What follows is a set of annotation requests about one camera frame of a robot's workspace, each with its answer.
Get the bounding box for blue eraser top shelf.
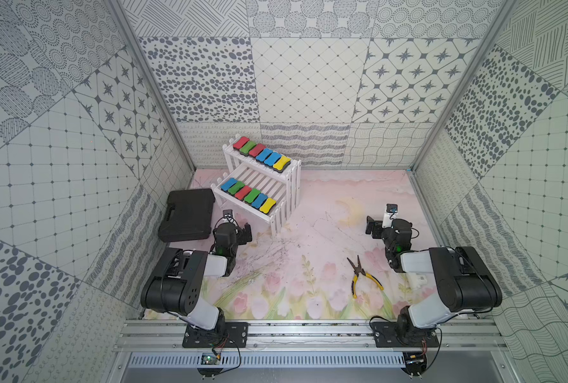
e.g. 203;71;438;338
263;152;282;168
255;148;273;163

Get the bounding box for blue eraser shelf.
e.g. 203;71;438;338
251;193;268;209
220;178;237;192
255;148;273;163
263;152;282;168

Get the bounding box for yellow eraser top shelf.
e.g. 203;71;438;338
273;156;291;173

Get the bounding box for red eraser top shelf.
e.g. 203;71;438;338
233;137;250;150
249;144;266;158

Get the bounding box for red eraser shelf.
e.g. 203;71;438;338
234;185;252;200
233;137;250;150
249;144;266;158

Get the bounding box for green eraser top shelf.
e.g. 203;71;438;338
239;140;257;156

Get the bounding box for green eraser shelf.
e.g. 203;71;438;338
227;181;246;196
244;188;261;204
239;140;257;156

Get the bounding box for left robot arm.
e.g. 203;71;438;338
140;221;253;335

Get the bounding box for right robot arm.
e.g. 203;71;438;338
365;216;503;337

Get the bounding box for red eraser lower shelf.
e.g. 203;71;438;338
234;185;252;200

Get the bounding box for white wooden two-tier shelf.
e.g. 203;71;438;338
210;134;301;237

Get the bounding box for black plastic tool case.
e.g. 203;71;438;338
158;188;215;243

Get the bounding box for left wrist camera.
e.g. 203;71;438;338
223;209;234;222

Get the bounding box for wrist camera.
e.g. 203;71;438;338
382;204;398;228
223;209;234;222

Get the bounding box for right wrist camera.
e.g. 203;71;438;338
382;204;398;228

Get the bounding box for yellow handled pliers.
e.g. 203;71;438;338
346;254;385;299

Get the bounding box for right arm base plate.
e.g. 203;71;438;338
369;321;440;348

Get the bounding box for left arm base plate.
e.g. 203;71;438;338
183;322;249;349

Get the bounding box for aluminium mounting rail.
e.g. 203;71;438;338
113;319;507;352

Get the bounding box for white cable duct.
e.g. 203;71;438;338
128;351;405;369

